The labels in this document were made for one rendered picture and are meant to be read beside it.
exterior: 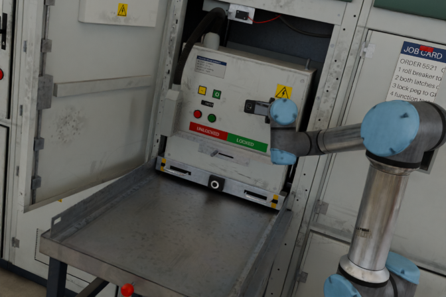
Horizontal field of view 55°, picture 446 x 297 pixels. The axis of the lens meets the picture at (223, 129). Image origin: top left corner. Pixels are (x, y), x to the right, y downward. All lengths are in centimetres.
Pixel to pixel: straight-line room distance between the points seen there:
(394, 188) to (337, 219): 72
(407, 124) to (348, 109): 66
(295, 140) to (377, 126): 35
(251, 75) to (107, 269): 82
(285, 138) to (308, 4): 55
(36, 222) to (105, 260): 112
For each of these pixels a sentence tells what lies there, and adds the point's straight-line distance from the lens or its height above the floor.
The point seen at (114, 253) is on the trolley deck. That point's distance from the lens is 129.
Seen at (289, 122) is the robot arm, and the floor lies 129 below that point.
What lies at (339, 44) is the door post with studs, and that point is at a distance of 157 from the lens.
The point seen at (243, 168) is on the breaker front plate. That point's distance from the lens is 166.
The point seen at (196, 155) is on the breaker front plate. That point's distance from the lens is 171.
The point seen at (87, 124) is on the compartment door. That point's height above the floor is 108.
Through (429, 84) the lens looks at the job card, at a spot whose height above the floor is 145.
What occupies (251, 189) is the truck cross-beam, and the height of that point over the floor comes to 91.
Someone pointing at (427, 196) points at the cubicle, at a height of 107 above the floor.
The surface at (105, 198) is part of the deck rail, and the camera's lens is 152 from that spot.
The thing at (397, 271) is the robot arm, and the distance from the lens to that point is 119.
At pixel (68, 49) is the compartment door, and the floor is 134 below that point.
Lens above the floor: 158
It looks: 17 degrees down
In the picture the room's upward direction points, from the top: 12 degrees clockwise
